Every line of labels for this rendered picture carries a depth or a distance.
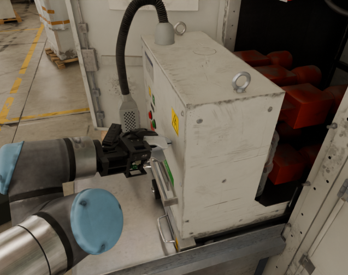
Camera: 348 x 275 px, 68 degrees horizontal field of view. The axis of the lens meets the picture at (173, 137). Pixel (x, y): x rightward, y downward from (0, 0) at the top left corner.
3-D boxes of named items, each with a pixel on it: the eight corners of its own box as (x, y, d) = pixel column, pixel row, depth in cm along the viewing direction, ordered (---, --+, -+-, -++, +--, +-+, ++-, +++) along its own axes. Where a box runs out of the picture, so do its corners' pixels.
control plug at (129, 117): (123, 141, 104) (117, 103, 93) (122, 135, 108) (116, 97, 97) (142, 138, 106) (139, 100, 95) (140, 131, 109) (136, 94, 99)
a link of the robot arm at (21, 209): (36, 271, 39) (26, 190, 41) (6, 270, 46) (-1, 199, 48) (90, 250, 46) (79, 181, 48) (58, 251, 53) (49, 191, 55)
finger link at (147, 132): (156, 146, 66) (124, 150, 61) (153, 142, 67) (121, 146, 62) (159, 130, 63) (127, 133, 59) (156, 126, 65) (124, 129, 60)
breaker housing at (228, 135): (181, 243, 79) (186, 105, 50) (148, 145, 117) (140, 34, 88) (321, 206, 90) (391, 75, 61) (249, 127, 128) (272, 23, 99)
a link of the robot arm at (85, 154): (64, 164, 59) (65, 126, 54) (86, 161, 61) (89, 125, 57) (75, 190, 52) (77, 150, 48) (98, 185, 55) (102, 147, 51)
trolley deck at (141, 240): (75, 316, 74) (70, 308, 70) (77, 169, 121) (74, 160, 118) (281, 252, 89) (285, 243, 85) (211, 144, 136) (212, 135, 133)
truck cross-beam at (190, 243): (180, 259, 79) (180, 248, 76) (145, 150, 121) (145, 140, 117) (195, 255, 81) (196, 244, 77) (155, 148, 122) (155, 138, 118)
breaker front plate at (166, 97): (178, 243, 79) (180, 107, 50) (146, 147, 116) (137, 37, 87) (182, 241, 79) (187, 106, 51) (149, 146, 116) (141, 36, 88)
